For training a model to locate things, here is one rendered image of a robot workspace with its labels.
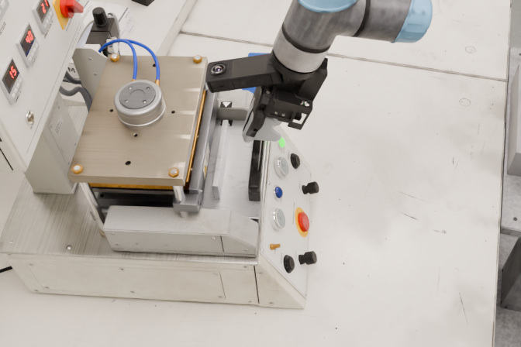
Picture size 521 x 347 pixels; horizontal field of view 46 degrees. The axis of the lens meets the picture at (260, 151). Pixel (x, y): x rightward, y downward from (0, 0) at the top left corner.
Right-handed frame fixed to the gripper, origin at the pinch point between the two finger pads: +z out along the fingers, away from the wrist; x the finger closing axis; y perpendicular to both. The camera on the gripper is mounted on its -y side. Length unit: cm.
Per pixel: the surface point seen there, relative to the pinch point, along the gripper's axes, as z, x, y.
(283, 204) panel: 16.1, -0.8, 12.6
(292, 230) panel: 19.3, -3.9, 15.7
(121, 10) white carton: 31, 57, -30
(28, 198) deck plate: 26.1, -6.1, -33.6
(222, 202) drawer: 9.5, -8.0, -0.3
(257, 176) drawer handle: 3.7, -5.2, 4.0
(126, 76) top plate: 2.4, 8.1, -21.5
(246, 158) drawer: 8.4, 1.9, 2.7
